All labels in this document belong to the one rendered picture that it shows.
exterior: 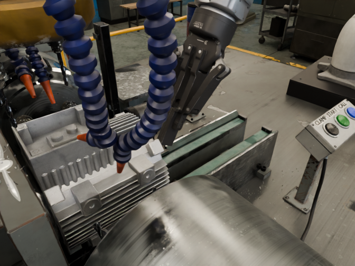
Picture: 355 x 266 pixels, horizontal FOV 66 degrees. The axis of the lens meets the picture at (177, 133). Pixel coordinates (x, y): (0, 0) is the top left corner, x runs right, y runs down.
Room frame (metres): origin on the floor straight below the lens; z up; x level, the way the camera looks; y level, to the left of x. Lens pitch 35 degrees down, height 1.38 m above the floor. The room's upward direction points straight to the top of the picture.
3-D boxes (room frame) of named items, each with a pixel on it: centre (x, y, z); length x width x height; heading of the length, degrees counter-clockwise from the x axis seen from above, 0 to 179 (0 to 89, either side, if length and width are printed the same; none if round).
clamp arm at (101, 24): (0.55, 0.15, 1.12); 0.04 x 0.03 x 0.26; 130
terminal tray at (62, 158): (0.35, 0.18, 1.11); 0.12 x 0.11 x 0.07; 129
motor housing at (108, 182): (0.38, 0.15, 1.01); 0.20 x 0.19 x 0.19; 129
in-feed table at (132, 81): (1.04, 0.19, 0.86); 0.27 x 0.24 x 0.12; 40
